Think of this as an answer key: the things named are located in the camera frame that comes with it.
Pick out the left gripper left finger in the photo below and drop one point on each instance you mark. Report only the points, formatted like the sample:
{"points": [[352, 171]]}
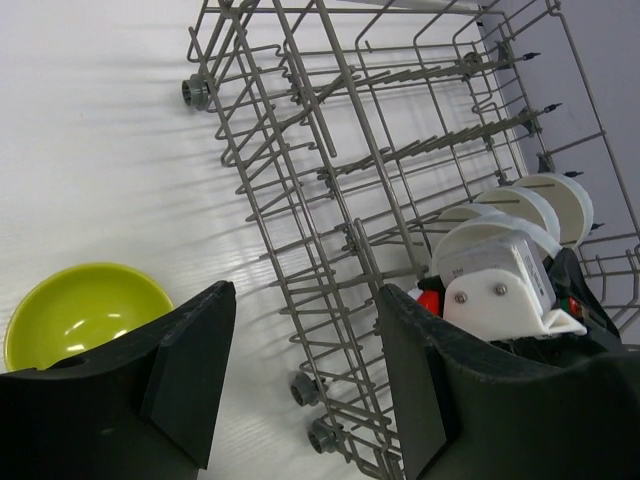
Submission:
{"points": [[142, 406]]}

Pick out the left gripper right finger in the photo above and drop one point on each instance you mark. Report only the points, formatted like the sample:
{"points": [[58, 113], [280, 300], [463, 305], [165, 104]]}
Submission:
{"points": [[465, 409]]}

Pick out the white bowl stack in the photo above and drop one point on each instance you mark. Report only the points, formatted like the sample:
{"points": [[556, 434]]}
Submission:
{"points": [[484, 227]]}

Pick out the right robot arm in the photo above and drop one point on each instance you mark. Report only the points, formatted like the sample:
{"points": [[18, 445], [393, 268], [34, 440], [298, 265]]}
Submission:
{"points": [[574, 297]]}

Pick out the green bowl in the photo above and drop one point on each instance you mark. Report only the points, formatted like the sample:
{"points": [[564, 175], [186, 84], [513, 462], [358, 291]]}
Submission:
{"points": [[77, 309]]}

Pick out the grey wire dish rack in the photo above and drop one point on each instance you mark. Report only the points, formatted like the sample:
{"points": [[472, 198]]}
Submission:
{"points": [[352, 128]]}

